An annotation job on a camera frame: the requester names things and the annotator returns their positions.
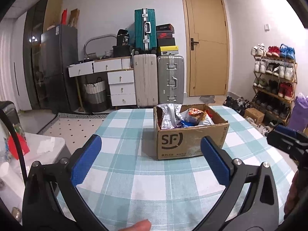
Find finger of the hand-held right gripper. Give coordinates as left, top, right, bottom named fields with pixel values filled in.
left=267, top=130, right=304, bottom=161
left=274, top=125, right=305, bottom=138

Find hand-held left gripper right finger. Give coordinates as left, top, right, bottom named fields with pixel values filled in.
left=192, top=137, right=281, bottom=231

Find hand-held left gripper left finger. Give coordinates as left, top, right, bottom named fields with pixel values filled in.
left=23, top=135, right=110, bottom=231

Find brown cardboard box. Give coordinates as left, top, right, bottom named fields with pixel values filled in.
left=153, top=103, right=230, bottom=161

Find white noodle snack packet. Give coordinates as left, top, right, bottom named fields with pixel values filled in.
left=188, top=108, right=205, bottom=123
left=198, top=112, right=214, bottom=126

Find silver purple snack packet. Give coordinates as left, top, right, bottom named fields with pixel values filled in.
left=161, top=103, right=183, bottom=130

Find person's right hand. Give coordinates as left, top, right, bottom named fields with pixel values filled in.
left=286, top=172, right=302, bottom=213

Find person's left hand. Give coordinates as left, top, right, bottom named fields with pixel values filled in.
left=118, top=219, right=152, bottom=231

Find purple plastic bag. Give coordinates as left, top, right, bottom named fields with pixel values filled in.
left=287, top=93, right=308, bottom=133

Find patterned floor rug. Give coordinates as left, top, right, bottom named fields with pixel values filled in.
left=43, top=113, right=111, bottom=155

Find small cardboard box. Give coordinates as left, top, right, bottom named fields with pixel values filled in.
left=244, top=107, right=265, bottom=125

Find wooden shoe rack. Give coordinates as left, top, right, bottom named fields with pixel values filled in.
left=251, top=54, right=298, bottom=126

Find white side table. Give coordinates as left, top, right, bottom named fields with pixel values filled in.
left=0, top=132, right=67, bottom=222

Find crumpled white tissue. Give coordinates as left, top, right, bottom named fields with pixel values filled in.
left=36, top=138, right=57, bottom=154

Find pile of assorted shoes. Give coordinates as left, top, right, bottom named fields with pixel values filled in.
left=223, top=96, right=280, bottom=135

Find rows of racked sneakers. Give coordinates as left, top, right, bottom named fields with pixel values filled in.
left=251, top=43, right=297, bottom=124

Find woven laundry basket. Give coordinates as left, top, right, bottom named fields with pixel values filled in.
left=83, top=77, right=108, bottom=112

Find red plastic packet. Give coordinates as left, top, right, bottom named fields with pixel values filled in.
left=7, top=133, right=31, bottom=161

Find white drawer desk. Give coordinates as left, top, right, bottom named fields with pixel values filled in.
left=68, top=56, right=137, bottom=107

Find silver suitcase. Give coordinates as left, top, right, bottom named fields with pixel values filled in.
left=157, top=55, right=185, bottom=105

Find black fridge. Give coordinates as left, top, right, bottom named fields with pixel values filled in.
left=40, top=24, right=79, bottom=113

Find beige suitcase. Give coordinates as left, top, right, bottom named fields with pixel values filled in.
left=133, top=54, right=159, bottom=108

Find wooden door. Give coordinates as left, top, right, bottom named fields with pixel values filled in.
left=180, top=0, right=230, bottom=97

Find black storage box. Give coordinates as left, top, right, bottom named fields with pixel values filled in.
left=113, top=45, right=131, bottom=58

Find oval metal framed mirror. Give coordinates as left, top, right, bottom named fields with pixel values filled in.
left=83, top=35, right=117, bottom=59

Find yellow black shoe box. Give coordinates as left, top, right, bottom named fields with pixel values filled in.
left=157, top=46, right=179, bottom=56

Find dark glass cabinet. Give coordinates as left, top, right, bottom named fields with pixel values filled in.
left=23, top=0, right=49, bottom=110

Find white curtain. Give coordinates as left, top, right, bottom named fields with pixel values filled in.
left=0, top=24, right=18, bottom=106

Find black printed bag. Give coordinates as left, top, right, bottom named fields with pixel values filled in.
left=117, top=29, right=130, bottom=46

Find plain black shoe box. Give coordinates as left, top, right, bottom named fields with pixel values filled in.
left=157, top=38, right=175, bottom=47

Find brown paper bag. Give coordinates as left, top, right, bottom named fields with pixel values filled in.
left=69, top=8, right=80, bottom=28

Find black flat shoe box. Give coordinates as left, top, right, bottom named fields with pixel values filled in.
left=156, top=23, right=174, bottom=32

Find teal suitcase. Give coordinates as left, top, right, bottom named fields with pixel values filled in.
left=134, top=9, right=157, bottom=51

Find flat tan cardboard sheet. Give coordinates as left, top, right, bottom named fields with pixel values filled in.
left=43, top=0, right=63, bottom=33

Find black cable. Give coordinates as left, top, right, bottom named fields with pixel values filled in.
left=0, top=111, right=27, bottom=184

